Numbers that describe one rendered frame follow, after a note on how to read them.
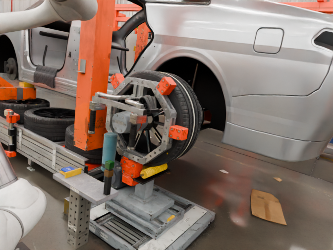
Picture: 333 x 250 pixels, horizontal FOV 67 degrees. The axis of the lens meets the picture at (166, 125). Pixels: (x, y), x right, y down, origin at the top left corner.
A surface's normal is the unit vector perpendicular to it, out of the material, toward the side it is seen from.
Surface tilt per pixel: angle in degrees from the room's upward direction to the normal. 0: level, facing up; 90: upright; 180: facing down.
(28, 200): 59
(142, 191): 90
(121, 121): 90
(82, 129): 90
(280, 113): 90
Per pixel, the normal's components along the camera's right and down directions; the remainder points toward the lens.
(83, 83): -0.57, 0.11
